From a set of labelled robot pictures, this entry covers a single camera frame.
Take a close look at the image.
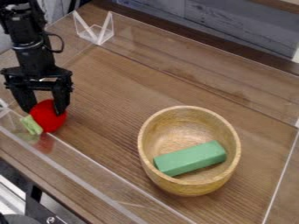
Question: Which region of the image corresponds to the green rectangular block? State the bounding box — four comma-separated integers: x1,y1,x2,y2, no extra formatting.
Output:
154,140,227,177

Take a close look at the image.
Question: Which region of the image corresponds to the clear acrylic corner bracket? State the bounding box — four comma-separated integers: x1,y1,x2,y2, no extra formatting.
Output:
72,11,115,46

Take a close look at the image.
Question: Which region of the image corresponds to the red plush tomato green stem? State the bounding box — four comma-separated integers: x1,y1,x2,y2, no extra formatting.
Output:
20,99,67,135

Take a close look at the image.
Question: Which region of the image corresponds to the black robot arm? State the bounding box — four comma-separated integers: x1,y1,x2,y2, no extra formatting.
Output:
0,0,72,116

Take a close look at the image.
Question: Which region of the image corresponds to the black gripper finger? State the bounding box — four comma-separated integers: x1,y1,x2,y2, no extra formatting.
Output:
11,87,38,113
51,83,72,116

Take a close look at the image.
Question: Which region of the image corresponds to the wooden bowl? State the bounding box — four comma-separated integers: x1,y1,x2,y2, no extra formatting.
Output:
136,106,242,197

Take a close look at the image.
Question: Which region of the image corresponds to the black metal table frame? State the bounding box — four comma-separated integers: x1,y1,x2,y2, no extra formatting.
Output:
24,185,87,224

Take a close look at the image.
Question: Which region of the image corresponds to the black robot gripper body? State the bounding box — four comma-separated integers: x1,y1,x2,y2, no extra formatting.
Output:
2,43,72,94

